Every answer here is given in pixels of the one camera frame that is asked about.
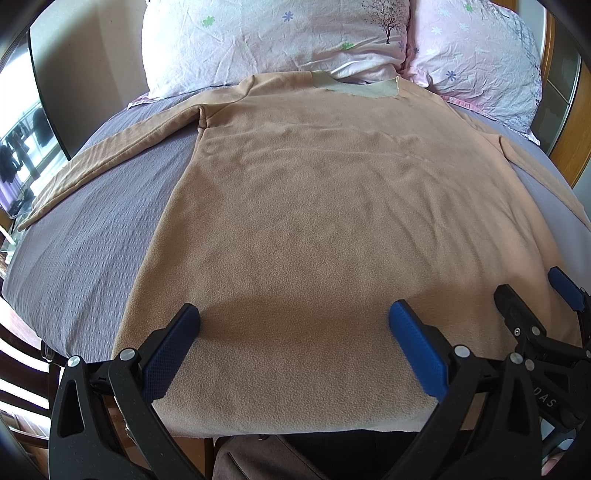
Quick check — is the pink floral pillow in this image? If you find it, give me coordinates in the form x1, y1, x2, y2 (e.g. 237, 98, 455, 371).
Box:
403, 1, 542, 138

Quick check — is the grey-purple textured bed sheet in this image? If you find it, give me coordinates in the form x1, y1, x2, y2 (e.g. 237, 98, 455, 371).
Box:
2, 92, 590, 362

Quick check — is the wooden headboard frame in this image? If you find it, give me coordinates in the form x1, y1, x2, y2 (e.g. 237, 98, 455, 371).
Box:
489, 0, 591, 189

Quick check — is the white floral pillow with tree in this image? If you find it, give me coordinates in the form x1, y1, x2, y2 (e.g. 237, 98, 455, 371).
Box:
141, 0, 411, 101

